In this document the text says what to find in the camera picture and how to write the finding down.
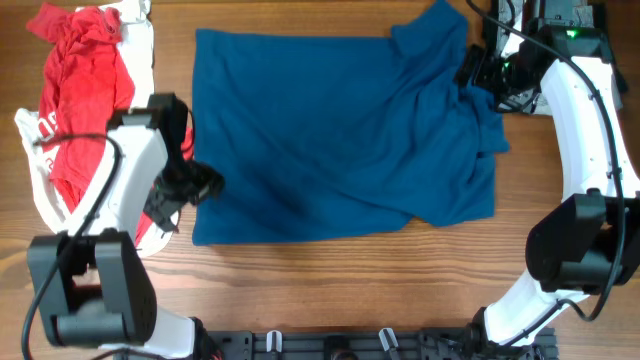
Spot blue t-shirt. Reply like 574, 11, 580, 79
192, 1, 509, 246

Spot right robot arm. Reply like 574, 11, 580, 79
449, 1, 639, 359

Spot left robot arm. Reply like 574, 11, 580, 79
21, 93, 225, 359

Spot folded light blue jeans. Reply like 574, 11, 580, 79
492, 0, 594, 115

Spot red t-shirt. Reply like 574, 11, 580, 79
26, 3, 171, 247

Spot white t-shirt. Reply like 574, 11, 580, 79
15, 0, 172, 258

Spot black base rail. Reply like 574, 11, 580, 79
113, 327, 559, 360

